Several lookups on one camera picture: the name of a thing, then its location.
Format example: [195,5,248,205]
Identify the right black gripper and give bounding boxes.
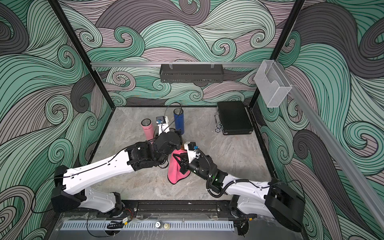
[174,152,211,183]

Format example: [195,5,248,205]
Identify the pink microfiber cloth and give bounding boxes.
[168,150,191,185]

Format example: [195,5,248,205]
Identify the blue thermos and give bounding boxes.
[174,108,185,135]

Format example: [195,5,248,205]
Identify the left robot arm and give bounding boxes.
[51,131,182,217]

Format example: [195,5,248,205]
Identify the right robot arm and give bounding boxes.
[172,153,305,233]

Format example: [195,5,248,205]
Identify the pink thermos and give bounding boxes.
[141,118,155,141]

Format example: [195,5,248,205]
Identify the metal rings on case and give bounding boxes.
[214,111,223,133]

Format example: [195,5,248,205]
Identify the black case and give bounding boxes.
[217,101,254,135]

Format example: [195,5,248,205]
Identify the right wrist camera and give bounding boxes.
[184,142,201,163]

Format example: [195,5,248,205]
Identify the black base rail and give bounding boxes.
[56,199,298,219]

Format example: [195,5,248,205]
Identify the white slotted cable duct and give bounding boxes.
[60,220,235,232]

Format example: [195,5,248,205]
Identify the black wall shelf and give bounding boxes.
[160,64,224,83]

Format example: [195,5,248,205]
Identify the clear plastic wall holder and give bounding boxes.
[254,60,292,108]

